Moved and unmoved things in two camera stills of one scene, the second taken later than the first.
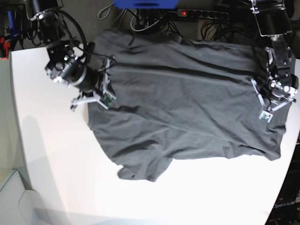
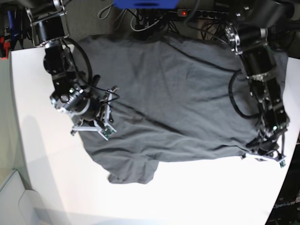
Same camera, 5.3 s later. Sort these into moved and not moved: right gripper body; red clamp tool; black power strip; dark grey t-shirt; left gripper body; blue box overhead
Moved: dark grey t-shirt; right gripper body; left gripper body
Not moved: red clamp tool; black power strip; blue box overhead
